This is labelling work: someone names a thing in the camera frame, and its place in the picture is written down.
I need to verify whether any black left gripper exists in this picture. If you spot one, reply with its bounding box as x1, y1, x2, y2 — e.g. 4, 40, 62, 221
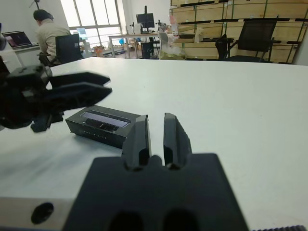
0, 71, 113, 133

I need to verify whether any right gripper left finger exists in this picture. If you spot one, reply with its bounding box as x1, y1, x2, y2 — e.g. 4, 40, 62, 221
122, 115, 152, 170

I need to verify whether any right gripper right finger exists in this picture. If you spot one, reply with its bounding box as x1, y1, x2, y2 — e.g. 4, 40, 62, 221
163, 112, 193, 169

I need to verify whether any black box lid with window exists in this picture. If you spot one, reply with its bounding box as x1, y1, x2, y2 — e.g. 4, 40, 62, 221
65, 105, 143, 149

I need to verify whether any black office chair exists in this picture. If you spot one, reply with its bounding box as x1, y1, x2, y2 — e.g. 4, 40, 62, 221
39, 33, 84, 67

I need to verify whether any seated person beige sweater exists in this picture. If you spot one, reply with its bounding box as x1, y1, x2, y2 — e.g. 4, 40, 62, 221
33, 9, 72, 66

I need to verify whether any white desk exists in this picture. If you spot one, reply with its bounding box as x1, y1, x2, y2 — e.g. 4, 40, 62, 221
9, 44, 41, 68

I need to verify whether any white work table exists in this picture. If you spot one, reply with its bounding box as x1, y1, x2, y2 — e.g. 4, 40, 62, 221
107, 33, 161, 59

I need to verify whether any black computer tower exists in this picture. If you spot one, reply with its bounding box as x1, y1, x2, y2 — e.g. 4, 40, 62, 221
141, 41, 154, 59

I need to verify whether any large window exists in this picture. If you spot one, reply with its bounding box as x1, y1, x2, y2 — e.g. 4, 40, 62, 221
60, 0, 123, 44

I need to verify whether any open laptop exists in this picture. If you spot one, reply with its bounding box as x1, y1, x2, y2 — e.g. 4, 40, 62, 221
1, 30, 34, 49

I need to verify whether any yellow green plastic bag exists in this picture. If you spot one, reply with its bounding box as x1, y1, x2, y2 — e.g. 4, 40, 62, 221
158, 44, 186, 61

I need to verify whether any black computer monitor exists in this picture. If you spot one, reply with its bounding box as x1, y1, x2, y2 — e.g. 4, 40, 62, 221
136, 6, 155, 34

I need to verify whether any black tripod pole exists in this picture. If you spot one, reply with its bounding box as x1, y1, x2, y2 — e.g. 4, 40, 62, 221
28, 0, 43, 10

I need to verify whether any white plastic chair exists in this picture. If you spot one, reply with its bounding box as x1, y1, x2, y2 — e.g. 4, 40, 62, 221
157, 32, 169, 52

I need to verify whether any pink white bag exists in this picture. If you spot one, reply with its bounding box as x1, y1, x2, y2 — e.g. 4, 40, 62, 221
169, 14, 179, 38

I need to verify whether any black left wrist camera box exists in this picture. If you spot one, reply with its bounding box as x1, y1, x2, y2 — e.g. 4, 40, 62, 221
7, 64, 53, 84

